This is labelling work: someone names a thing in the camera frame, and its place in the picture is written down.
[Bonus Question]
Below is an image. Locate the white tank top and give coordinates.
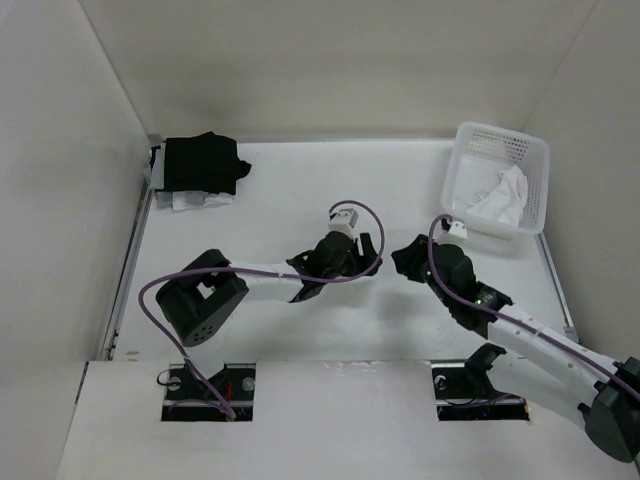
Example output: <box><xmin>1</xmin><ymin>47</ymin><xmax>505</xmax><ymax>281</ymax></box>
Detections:
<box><xmin>467</xmin><ymin>165</ymin><xmax>528</xmax><ymax>227</ymax></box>

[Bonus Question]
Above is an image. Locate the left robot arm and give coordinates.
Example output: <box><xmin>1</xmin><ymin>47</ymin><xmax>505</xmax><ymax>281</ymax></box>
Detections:
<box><xmin>156</xmin><ymin>231</ymin><xmax>382</xmax><ymax>347</ymax></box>

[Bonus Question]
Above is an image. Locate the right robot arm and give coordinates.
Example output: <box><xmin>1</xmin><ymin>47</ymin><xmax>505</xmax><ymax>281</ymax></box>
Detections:
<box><xmin>391</xmin><ymin>235</ymin><xmax>639</xmax><ymax>463</ymax></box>

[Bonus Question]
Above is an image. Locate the folded black tank top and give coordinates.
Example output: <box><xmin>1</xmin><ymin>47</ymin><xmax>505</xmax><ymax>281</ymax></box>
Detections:
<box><xmin>162</xmin><ymin>131</ymin><xmax>252</xmax><ymax>195</ymax></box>

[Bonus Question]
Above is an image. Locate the white plastic basket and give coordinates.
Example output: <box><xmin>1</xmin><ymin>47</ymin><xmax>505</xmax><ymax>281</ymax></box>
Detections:
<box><xmin>441</xmin><ymin>122</ymin><xmax>551</xmax><ymax>239</ymax></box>

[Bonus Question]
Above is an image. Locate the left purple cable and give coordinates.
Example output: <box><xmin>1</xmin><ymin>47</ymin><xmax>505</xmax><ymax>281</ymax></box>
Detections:
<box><xmin>138</xmin><ymin>200</ymin><xmax>385</xmax><ymax>420</ymax></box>

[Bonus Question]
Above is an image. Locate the purple cable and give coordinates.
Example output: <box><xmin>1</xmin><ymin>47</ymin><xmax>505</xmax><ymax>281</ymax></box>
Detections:
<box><xmin>428</xmin><ymin>213</ymin><xmax>640</xmax><ymax>401</ymax></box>
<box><xmin>138</xmin><ymin>200</ymin><xmax>385</xmax><ymax>420</ymax></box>

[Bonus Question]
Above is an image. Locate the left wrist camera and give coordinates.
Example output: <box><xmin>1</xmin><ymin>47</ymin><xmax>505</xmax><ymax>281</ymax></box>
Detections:
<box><xmin>328</xmin><ymin>208</ymin><xmax>359</xmax><ymax>240</ymax></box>

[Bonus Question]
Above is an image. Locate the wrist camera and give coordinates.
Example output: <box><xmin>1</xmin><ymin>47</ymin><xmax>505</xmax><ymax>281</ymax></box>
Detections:
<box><xmin>447</xmin><ymin>220</ymin><xmax>468</xmax><ymax>240</ymax></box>
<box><xmin>328</xmin><ymin>208</ymin><xmax>359</xmax><ymax>240</ymax></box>

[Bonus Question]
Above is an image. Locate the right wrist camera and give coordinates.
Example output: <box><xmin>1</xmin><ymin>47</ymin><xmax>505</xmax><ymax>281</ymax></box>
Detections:
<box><xmin>447</xmin><ymin>220</ymin><xmax>468</xmax><ymax>240</ymax></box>

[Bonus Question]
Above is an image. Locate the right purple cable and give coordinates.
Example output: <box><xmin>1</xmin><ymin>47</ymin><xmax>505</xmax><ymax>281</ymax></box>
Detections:
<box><xmin>428</xmin><ymin>213</ymin><xmax>640</xmax><ymax>401</ymax></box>

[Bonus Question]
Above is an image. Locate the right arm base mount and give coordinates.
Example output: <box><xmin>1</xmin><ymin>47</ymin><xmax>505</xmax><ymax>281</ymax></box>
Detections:
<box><xmin>431</xmin><ymin>344</ymin><xmax>530</xmax><ymax>422</ymax></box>

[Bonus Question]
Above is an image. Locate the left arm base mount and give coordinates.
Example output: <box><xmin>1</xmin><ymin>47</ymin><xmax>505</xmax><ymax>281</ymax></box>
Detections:
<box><xmin>156</xmin><ymin>364</ymin><xmax>257</xmax><ymax>423</ymax></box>

